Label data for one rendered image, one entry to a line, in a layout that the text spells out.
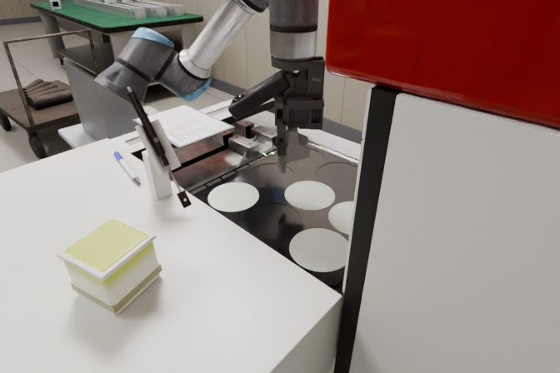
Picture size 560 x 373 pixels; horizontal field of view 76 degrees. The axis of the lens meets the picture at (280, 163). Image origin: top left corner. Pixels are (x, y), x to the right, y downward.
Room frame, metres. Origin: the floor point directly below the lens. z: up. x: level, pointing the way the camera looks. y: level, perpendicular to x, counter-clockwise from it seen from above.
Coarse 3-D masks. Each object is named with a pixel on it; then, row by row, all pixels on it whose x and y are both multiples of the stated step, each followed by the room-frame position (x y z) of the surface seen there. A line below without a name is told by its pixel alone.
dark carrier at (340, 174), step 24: (264, 168) 0.69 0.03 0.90; (288, 168) 0.69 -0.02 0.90; (312, 168) 0.69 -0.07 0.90; (336, 168) 0.69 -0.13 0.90; (264, 192) 0.59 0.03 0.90; (336, 192) 0.59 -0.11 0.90; (240, 216) 0.51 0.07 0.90; (264, 216) 0.52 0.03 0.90; (288, 216) 0.52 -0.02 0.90; (312, 216) 0.51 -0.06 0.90; (264, 240) 0.45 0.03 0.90; (288, 240) 0.45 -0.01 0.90
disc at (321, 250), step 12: (312, 228) 0.48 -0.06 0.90; (300, 240) 0.45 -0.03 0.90; (312, 240) 0.45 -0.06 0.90; (324, 240) 0.45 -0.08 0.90; (336, 240) 0.45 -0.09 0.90; (300, 252) 0.42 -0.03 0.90; (312, 252) 0.42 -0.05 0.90; (324, 252) 0.42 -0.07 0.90; (336, 252) 0.42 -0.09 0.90; (300, 264) 0.40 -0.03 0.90; (312, 264) 0.40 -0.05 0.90; (324, 264) 0.40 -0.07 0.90; (336, 264) 0.40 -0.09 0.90
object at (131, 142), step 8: (216, 104) 0.93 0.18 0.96; (224, 104) 0.93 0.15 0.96; (208, 112) 0.87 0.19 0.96; (216, 112) 0.88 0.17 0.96; (224, 112) 0.87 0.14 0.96; (120, 136) 0.73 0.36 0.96; (128, 136) 0.73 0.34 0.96; (136, 136) 0.73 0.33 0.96; (120, 144) 0.69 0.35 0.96; (128, 144) 0.70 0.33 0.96; (136, 144) 0.69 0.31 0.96
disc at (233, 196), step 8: (224, 184) 0.62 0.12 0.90; (232, 184) 0.62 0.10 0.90; (240, 184) 0.62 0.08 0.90; (248, 184) 0.62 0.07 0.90; (216, 192) 0.59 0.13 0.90; (224, 192) 0.59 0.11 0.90; (232, 192) 0.59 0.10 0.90; (240, 192) 0.59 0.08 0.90; (248, 192) 0.59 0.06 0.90; (256, 192) 0.59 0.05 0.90; (208, 200) 0.57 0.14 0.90; (216, 200) 0.57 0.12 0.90; (224, 200) 0.57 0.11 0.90; (232, 200) 0.57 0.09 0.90; (240, 200) 0.57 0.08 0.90; (248, 200) 0.57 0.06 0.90; (256, 200) 0.57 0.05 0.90; (216, 208) 0.54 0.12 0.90; (224, 208) 0.54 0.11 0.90; (232, 208) 0.54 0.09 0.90; (240, 208) 0.54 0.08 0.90
